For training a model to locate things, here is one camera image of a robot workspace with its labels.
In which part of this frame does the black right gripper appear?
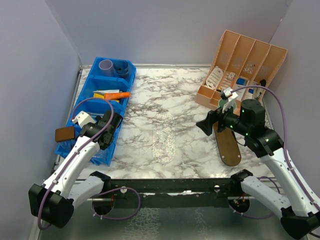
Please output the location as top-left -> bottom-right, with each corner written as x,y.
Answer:
196,99 -> 251,136

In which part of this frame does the green plastic cup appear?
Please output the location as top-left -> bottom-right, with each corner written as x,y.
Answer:
218,98 -> 237,113

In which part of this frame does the dark blue plastic cup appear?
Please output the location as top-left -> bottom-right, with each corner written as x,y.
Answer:
113,59 -> 129,79

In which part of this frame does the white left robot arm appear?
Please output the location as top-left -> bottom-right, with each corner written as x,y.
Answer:
28,110 -> 123,228

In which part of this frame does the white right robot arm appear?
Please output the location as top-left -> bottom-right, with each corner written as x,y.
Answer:
196,99 -> 320,240

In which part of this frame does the brown oval wooden tray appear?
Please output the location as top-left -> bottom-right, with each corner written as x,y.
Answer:
213,122 -> 242,167

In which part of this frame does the blue plastic bin organizer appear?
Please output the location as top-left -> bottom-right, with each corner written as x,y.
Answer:
66,57 -> 136,166

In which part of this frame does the brown lid clear box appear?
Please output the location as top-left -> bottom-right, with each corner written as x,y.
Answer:
55,125 -> 81,158

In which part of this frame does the white oval soap packet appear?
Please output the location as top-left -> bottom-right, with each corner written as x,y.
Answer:
205,66 -> 224,90

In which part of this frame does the white blue box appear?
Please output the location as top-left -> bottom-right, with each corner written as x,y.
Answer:
236,77 -> 248,86

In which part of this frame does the lilac plastic cup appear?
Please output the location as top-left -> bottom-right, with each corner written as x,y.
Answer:
98,59 -> 114,77

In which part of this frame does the peach compartment organizer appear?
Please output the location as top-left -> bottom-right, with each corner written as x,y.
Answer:
195,30 -> 288,114

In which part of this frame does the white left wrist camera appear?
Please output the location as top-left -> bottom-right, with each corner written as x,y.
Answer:
71,111 -> 96,128

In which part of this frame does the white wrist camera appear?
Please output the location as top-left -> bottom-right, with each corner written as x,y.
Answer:
220,87 -> 238,101
71,111 -> 96,128

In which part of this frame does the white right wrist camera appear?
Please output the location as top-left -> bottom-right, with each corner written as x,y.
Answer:
220,87 -> 238,101

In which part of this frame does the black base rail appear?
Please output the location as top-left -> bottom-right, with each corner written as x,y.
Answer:
82,172 -> 253,210

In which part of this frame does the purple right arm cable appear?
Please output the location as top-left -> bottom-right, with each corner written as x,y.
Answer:
228,85 -> 320,240

